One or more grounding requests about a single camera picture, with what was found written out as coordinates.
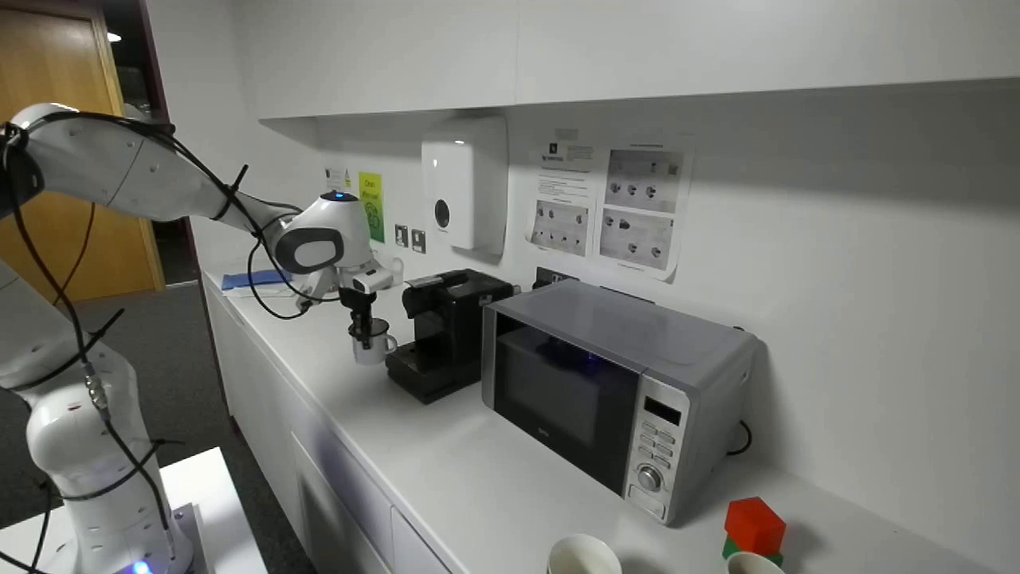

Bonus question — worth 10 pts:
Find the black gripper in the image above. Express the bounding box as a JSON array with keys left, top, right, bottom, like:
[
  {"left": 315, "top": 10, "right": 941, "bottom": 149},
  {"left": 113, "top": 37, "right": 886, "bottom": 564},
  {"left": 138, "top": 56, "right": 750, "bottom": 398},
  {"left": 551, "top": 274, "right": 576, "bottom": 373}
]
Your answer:
[{"left": 337, "top": 279, "right": 381, "bottom": 352}]

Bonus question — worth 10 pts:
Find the white enamel cup blue rim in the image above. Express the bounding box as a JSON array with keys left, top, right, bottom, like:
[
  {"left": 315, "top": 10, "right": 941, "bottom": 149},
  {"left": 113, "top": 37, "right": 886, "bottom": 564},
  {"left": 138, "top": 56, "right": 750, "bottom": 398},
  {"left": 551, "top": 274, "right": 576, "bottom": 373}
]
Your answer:
[{"left": 347, "top": 315, "right": 402, "bottom": 368}]

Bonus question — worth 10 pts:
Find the black coffee maker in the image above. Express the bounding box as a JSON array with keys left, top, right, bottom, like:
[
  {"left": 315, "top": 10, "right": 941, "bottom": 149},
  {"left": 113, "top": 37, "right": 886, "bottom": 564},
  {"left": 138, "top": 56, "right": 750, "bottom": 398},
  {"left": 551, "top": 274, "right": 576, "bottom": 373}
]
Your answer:
[{"left": 381, "top": 269, "right": 520, "bottom": 409}]

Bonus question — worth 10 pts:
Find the white rounded cup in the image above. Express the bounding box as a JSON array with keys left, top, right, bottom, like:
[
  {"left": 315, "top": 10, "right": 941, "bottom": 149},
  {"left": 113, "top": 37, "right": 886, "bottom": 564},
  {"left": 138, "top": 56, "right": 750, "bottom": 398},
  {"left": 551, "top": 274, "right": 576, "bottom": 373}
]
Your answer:
[{"left": 541, "top": 533, "right": 624, "bottom": 574}]

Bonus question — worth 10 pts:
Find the flat blue cloth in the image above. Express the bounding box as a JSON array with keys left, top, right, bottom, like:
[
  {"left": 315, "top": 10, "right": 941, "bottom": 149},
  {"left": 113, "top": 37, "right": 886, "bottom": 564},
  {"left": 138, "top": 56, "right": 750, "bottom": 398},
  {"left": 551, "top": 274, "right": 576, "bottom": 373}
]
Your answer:
[{"left": 218, "top": 266, "right": 294, "bottom": 292}]

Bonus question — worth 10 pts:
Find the white base cabinet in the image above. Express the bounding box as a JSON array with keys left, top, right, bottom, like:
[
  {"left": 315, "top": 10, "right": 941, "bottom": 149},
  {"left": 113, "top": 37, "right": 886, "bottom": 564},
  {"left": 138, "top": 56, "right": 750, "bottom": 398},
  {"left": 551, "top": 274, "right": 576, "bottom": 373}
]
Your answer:
[{"left": 199, "top": 285, "right": 456, "bottom": 574}]

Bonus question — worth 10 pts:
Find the white robot mounting table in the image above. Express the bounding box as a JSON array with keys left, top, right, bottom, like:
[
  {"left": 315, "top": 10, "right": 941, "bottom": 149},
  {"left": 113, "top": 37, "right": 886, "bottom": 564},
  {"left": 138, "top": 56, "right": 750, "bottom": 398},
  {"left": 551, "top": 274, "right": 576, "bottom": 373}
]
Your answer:
[{"left": 0, "top": 444, "right": 266, "bottom": 574}]

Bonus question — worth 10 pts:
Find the instruction poster with text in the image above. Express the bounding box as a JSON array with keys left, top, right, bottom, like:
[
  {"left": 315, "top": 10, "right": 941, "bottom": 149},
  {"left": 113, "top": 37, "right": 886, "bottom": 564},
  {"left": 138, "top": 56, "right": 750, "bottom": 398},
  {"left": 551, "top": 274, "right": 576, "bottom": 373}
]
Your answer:
[{"left": 525, "top": 137, "right": 604, "bottom": 266}]

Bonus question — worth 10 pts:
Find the silver microwave oven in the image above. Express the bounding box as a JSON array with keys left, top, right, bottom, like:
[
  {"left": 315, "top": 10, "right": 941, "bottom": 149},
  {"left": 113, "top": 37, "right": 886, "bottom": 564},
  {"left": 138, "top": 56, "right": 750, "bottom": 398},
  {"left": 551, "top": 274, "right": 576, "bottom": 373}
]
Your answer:
[{"left": 478, "top": 277, "right": 767, "bottom": 530}]

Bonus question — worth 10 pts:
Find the wooden door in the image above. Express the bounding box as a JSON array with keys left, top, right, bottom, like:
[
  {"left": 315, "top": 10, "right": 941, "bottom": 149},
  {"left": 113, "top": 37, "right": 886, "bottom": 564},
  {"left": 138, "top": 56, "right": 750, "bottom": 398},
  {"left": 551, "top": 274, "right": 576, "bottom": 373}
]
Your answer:
[{"left": 0, "top": 0, "right": 167, "bottom": 303}]

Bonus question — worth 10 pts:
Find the green block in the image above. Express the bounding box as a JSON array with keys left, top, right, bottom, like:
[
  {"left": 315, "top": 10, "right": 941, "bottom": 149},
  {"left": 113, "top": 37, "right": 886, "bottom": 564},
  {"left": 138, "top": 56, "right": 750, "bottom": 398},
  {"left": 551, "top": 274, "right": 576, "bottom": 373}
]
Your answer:
[{"left": 719, "top": 534, "right": 783, "bottom": 566}]

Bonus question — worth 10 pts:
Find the red block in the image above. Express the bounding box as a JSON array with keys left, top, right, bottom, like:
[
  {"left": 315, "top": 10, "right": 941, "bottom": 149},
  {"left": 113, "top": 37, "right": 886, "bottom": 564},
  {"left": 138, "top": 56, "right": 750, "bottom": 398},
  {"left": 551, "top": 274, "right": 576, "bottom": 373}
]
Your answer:
[{"left": 724, "top": 493, "right": 790, "bottom": 558}]

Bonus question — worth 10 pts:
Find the white bowl edge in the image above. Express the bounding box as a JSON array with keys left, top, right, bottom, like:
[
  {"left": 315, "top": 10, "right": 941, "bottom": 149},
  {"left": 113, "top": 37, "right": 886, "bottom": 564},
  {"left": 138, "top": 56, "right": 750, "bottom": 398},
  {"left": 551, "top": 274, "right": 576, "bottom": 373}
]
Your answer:
[{"left": 724, "top": 548, "right": 788, "bottom": 574}]

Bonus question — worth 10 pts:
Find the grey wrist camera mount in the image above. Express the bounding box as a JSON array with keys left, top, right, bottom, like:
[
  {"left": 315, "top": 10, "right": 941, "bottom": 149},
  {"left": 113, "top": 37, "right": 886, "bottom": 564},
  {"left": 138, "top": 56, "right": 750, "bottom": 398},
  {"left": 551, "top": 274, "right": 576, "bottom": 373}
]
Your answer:
[{"left": 354, "top": 258, "right": 409, "bottom": 301}]

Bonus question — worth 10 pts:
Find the yellow wall note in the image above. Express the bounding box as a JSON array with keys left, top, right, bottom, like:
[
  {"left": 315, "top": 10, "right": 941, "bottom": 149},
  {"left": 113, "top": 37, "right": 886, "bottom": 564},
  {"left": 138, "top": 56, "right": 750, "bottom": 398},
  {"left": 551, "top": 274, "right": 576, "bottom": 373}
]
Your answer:
[{"left": 355, "top": 169, "right": 389, "bottom": 244}]

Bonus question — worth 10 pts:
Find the white wall dispenser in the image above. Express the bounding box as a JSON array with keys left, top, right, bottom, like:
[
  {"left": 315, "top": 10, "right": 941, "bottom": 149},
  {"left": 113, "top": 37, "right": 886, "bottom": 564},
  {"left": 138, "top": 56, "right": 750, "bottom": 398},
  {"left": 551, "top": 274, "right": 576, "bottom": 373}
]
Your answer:
[{"left": 421, "top": 137, "right": 478, "bottom": 254}]

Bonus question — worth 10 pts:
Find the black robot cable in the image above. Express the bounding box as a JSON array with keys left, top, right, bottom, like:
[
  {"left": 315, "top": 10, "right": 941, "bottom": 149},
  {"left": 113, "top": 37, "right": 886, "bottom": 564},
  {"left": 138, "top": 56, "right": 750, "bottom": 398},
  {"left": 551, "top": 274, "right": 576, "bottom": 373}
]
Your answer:
[{"left": 0, "top": 104, "right": 354, "bottom": 574}]

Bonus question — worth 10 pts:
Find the white wall cabinet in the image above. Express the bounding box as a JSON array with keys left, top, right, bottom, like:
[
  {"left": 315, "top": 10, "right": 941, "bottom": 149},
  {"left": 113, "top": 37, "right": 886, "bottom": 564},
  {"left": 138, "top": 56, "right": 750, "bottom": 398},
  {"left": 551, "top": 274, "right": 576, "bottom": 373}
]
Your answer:
[{"left": 251, "top": 0, "right": 1020, "bottom": 120}]

